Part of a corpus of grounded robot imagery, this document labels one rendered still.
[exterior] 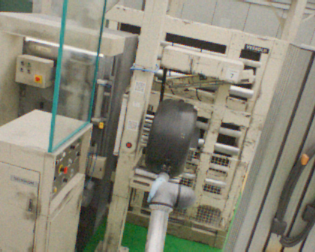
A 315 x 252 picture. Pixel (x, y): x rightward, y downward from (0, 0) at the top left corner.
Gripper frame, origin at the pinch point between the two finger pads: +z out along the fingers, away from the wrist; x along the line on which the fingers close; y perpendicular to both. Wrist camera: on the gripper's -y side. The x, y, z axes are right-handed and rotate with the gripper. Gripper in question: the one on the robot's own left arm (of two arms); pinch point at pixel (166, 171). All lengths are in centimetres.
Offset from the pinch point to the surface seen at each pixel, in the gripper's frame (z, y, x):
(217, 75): 35, 71, -19
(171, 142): -4.5, 21.7, 0.9
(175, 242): 76, -92, -21
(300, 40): 880, 203, -259
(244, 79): 48, 72, -40
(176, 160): -3.2, 10.2, -5.3
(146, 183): 14.6, -17.8, 13.0
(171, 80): 50, 58, 15
